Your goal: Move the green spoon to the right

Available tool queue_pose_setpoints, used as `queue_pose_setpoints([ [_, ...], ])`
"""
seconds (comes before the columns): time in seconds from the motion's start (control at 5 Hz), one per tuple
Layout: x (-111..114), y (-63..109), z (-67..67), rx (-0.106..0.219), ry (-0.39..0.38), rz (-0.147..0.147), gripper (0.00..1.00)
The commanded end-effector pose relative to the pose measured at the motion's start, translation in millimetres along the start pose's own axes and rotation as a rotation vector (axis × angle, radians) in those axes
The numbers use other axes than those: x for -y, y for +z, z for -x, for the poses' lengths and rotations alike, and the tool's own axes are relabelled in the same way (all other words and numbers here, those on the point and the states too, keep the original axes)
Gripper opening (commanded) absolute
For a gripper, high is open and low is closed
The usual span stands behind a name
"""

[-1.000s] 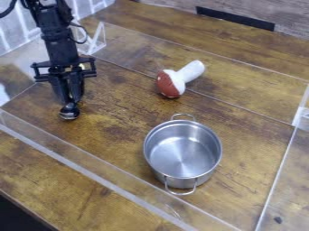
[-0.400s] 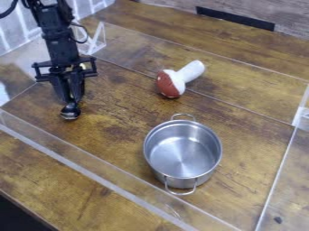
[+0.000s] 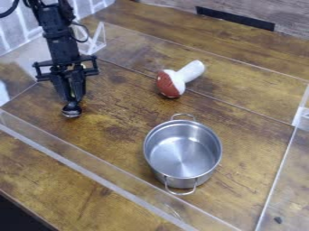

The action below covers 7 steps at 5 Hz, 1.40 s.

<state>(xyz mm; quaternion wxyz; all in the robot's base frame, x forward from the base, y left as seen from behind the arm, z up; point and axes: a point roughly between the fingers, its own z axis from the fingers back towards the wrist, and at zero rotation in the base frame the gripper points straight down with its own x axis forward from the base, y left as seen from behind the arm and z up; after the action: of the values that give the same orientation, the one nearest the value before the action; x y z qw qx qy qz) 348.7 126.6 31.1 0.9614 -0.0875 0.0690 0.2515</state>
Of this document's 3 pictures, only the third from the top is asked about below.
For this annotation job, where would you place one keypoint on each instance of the clear acrylic barrier wall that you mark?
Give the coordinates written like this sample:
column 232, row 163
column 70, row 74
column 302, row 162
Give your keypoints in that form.
column 75, row 170

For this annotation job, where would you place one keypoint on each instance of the red white toy mushroom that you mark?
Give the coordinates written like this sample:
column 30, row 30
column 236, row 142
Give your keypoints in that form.
column 171, row 81

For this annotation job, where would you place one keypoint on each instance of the stainless steel pot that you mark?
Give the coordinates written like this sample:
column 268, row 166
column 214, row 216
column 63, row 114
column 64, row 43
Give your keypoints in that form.
column 182, row 150

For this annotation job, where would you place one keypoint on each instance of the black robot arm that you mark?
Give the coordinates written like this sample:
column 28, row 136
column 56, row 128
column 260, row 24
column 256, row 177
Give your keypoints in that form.
column 68, row 67

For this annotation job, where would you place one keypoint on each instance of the green handled metal spoon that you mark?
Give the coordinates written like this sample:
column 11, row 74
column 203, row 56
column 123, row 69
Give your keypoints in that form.
column 71, row 110

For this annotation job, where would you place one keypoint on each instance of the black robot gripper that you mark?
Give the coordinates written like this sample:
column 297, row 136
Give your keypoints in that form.
column 66, row 55

